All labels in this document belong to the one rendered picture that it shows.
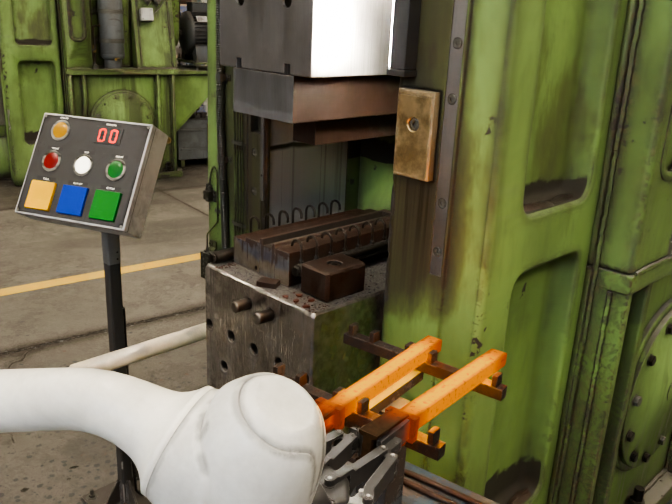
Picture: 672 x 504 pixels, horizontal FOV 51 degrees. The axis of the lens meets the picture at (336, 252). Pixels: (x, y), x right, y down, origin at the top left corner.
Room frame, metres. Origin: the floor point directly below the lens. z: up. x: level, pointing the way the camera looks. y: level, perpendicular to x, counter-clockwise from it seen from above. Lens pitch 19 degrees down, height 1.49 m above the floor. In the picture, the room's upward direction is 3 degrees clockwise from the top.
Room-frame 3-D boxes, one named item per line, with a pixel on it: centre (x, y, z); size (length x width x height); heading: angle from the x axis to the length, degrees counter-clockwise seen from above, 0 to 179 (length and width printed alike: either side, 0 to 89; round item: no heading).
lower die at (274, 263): (1.66, 0.02, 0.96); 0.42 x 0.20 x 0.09; 135
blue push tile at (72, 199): (1.73, 0.67, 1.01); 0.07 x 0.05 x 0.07; 70
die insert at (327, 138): (1.67, -0.02, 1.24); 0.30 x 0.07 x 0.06; 135
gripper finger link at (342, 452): (0.72, -0.01, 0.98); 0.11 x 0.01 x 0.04; 152
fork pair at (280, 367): (1.09, 0.00, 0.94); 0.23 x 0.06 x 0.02; 144
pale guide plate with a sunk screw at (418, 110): (1.38, -0.14, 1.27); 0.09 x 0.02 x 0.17; 45
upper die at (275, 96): (1.66, 0.02, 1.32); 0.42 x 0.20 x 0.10; 135
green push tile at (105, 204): (1.69, 0.58, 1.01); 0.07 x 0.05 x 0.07; 70
